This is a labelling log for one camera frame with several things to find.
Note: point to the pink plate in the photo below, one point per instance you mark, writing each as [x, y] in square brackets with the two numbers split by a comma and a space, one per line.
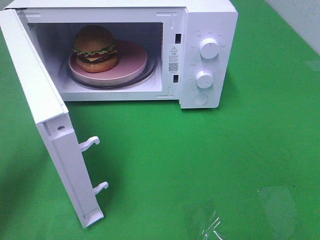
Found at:
[131, 54]

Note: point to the burger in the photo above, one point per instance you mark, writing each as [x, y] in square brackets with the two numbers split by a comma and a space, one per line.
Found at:
[94, 48]

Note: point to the white microwave door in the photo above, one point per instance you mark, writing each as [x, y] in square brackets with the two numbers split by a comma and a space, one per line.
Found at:
[52, 119]

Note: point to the white round door button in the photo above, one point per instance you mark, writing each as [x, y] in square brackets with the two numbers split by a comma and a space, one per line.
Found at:
[200, 99]

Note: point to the glass microwave turntable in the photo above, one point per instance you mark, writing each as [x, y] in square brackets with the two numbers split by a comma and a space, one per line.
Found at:
[113, 80]

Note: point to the white lower microwave knob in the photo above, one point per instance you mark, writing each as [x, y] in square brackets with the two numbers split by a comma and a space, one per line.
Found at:
[204, 79]

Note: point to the white microwave knob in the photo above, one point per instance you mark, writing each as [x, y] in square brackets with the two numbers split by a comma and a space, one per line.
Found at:
[209, 48]
[204, 79]

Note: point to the white microwave oven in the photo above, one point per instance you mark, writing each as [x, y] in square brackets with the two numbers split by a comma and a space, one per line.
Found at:
[169, 30]

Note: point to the white upper microwave knob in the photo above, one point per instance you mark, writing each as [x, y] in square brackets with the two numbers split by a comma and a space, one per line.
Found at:
[209, 48]

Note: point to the green table mat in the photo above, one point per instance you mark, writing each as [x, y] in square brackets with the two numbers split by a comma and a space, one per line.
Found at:
[158, 157]

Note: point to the white partition panel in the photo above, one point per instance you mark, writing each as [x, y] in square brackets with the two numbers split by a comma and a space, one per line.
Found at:
[303, 16]

